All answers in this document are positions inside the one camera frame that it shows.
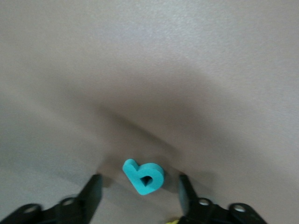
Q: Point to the brown table covering sheet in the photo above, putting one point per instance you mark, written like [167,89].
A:
[149,46]

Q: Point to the teal foam letter b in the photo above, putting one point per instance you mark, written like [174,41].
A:
[135,175]

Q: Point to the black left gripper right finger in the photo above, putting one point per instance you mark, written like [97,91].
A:
[205,212]

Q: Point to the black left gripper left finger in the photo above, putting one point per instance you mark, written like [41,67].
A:
[70,210]

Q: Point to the yellow foam letter d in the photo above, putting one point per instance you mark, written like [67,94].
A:
[173,221]

